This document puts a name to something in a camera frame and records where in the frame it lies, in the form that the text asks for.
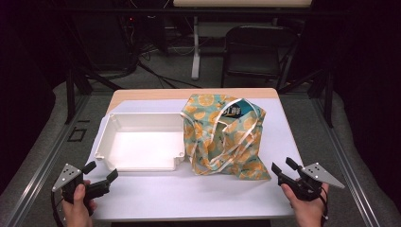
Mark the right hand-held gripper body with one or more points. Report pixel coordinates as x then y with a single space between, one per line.
318 175

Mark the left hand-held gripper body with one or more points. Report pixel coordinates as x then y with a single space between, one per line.
67 176

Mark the white plastic bin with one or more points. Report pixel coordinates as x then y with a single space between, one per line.
142 148

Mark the orange-print cloth bag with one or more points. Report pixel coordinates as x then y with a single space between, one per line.
230 142

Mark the blue snack pouch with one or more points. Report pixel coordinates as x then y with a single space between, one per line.
236 110

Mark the person's left hand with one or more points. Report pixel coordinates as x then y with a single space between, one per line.
77 214

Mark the person's right hand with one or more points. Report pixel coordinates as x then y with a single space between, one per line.
309 213

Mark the white table mat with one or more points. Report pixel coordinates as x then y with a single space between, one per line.
176 195

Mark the black metal stand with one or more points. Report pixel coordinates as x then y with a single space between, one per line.
71 94
328 97

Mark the black folding chair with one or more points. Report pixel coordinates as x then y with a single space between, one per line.
252 60

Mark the dark computer case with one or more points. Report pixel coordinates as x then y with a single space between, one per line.
101 41

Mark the white desk leg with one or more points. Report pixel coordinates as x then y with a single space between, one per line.
195 53

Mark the beige desk top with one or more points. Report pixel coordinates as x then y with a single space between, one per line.
242 3

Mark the aluminium rail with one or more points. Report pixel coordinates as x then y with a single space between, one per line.
350 176
34 189

